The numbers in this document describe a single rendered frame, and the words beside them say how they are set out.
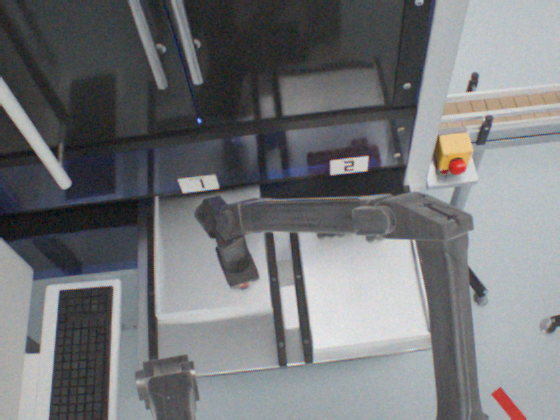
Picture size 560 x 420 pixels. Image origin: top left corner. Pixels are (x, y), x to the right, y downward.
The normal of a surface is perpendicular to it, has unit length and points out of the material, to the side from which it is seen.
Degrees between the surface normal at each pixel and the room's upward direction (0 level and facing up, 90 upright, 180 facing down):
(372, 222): 58
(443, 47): 90
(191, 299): 0
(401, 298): 0
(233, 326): 0
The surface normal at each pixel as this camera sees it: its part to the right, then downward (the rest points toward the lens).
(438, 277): -0.69, 0.24
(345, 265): -0.06, -0.47
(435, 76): 0.11, 0.87
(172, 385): -0.07, -0.93
